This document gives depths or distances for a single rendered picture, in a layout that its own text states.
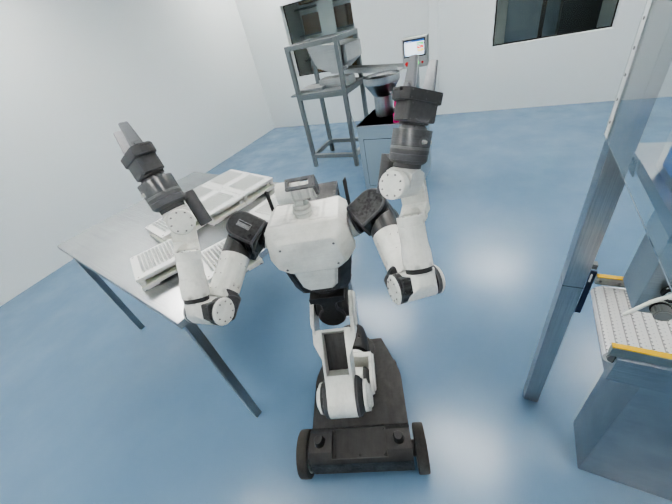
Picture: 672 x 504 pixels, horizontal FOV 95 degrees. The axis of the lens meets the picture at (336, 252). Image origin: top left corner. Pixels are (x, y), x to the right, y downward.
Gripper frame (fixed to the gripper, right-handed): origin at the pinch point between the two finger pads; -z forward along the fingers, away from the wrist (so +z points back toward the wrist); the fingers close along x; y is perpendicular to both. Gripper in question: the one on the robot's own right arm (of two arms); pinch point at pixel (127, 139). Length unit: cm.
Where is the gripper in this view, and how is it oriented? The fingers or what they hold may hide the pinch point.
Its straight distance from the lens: 95.1
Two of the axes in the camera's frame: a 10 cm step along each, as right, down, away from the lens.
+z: 4.4, 8.5, 2.8
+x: 7.1, -1.4, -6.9
